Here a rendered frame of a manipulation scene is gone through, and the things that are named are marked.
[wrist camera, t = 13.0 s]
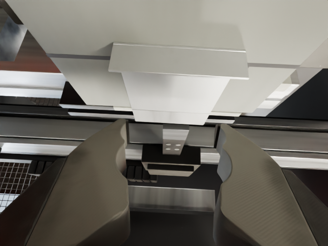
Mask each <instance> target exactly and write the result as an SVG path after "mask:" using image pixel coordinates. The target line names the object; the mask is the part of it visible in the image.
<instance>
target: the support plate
mask: <svg viewBox="0 0 328 246"><path fill-rule="evenodd" d="M5 1H6V2H7V3H8V5H9V6H10V7H11V9H12V10H13V11H14V12H15V14H16V15H17V16H18V17H19V19H20V20H21V21H22V23H23V24H24V25H25V27H26V28H27V29H28V30H29V32H30V33H31V34H32V36H33V37H34V38H35V39H36V41H37V42H38V43H39V44H40V46H41V47H42V48H43V50H44V51H45V52H46V53H47V54H68V55H89V56H111V52H112V47H113V42H124V43H141V44H157V45H174V46H191V47H208V48H225V49H242V50H246V59H247V63H268V64H289V65H301V64H302V63H303V62H304V61H305V60H306V59H307V58H308V57H309V56H310V55H311V54H312V53H313V52H314V51H315V50H316V49H317V48H318V47H319V46H320V45H321V44H322V43H323V42H324V41H325V40H326V39H327V38H328V0H5ZM50 59H51V60H52V61H53V63H54V64H55V65H56V66H57V68H58V69H59V70H60V71H61V72H62V74H63V75H64V76H65V78H66V79H67V80H68V81H69V83H70V84H71V85H72V86H73V88H74V89H75V90H76V92H77V93H78V94H79V96H80V97H81V98H82V99H83V101H84V102H85V103H86V104H87V105H105V106H125V107H131V104H130V101H129V97H128V94H127V90H126V87H125V84H124V81H123V76H122V73H120V72H109V71H108V68H109V63H110V60H91V59H70V58H50ZM295 70H296V69H290V68H269V67H249V68H248V74H249V79H248V80H240V79H230V80H229V82H228V83H227V85H226V87H225V88H224V90H223V92H222V94H221V95H220V97H219V99H218V100H217V102H216V104H215V106H214V107H213V109H212V111H224V112H244V113H252V112H253V111H254V110H255V109H256V108H257V107H258V106H259V105H260V104H261V103H262V102H263V101H264V100H265V99H266V98H267V97H268V96H269V95H270V94H271V93H272V92H274V91H275V90H276V89H277V88H278V87H279V86H280V85H281V84H282V83H283V82H284V81H285V80H286V79H287V78H288V77H289V76H290V75H291V74H292V73H293V72H294V71H295Z"/></svg>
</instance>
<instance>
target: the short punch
mask: <svg viewBox="0 0 328 246"><path fill-rule="evenodd" d="M128 195H129V210H130V235H129V237H128V238H127V240H126V241H125V242H124V243H123V244H121V245H120V246H217V245H216V243H215V242H214V239H213V219H214V211H215V191H214V190H205V189H187V188H169V187H151V186H133V185H128Z"/></svg>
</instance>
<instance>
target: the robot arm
mask: <svg viewBox="0 0 328 246"><path fill-rule="evenodd" d="M127 144H130V141H129V123H128V120H126V119H118V120H116V121H115V122H113V123H112V124H110V125H108V126H107V127H105V128H104V129H102V130H100V131H99V132H97V133H95V134H94V135H92V136H91V137H89V138H88V139H86V140H85V141H83V142H82V143H81V144H80V145H79V146H77V147H76V148H75V149H74V150H73V151H72V152H71V153H70V154H69V155H68V156H67V157H66V158H57V159H56V160H55V161H54V162H53V163H52V164H51V165H50V166H49V167H48V168H47V169H46V170H45V171H44V172H43V173H42V174H41V175H40V176H38V177H37V178H36V179H35V180H34V181H33V182H32V184H31V185H29V186H28V187H27V188H26V189H25V190H24V191H23V192H22V193H21V194H20V195H19V196H18V197H17V198H16V199H15V200H14V201H13V202H12V203H11V204H9V205H8V206H7V207H6V208H5V209H4V210H3V211H2V212H1V213H0V246H120V245H121V244H123V243H124V242H125V241H126V240H127V238H128V237H129V235H130V210H129V195H128V181H127V179H126V177H124V176H123V175H122V173H123V171H124V170H125V169H126V156H125V147H126V146H127ZM214 148H215V149H216V150H217V152H218V153H219V155H220V159H219V164H218V169H217V173H218V175H219V176H220V177H221V179H222V181H223V183H222V184H221V187H220V191H219V195H218V199H217V203H216V207H215V211H214V219H213V239H214V242H215V243H216V245H217V246H328V208H327V207H326V206H325V205H324V204H323V203H322V202H321V201H320V200H319V199H318V198H317V197H316V196H315V194H314V193H313V192H312V191H311V190H310V189H309V188H308V187H307V186H306V185H305V184H304V183H303V182H302V181H301V180H300V179H299V178H298V177H297V176H296V175H295V174H294V173H293V172H292V171H290V170H284V169H282V168H281V167H280V166H279V165H278V164H277V163H276V162H275V161H274V160H273V159H272V158H271V157H270V156H269V155H268V154H267V153H266V152H265V151H264V150H262V149H261V148H260V147H259V146H258V145H256V144H255V143H254V142H252V141H251V140H249V139H248V138H246V137H245V136H243V135H242V134H241V133H239V132H238V131H236V130H235V129H233V128H232V127H230V126H229V125H227V124H225V123H223V124H216V126H215V132H214Z"/></svg>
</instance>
